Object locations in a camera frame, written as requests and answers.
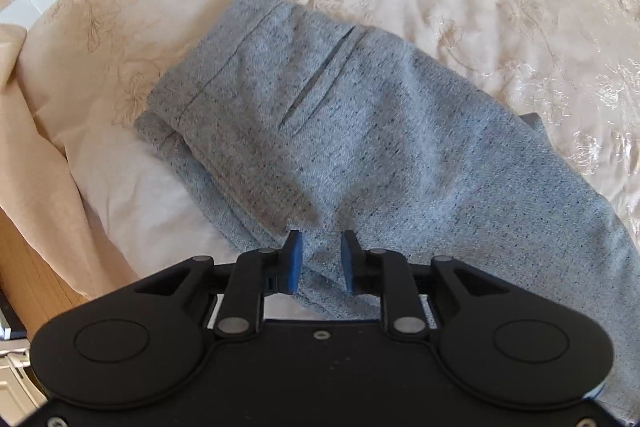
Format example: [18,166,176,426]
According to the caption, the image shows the dark object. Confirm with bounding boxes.
[0,286,27,341]

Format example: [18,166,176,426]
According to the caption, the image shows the white furniture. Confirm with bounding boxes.
[0,341,47,414]

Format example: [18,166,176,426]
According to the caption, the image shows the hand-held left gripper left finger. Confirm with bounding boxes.
[134,230,304,341]

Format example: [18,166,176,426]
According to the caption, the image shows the grey speckled pants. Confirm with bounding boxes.
[134,0,640,425]

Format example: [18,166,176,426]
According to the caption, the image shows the peach bed skirt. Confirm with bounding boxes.
[0,23,142,301]

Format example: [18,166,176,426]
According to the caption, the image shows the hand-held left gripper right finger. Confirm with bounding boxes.
[340,230,507,341]

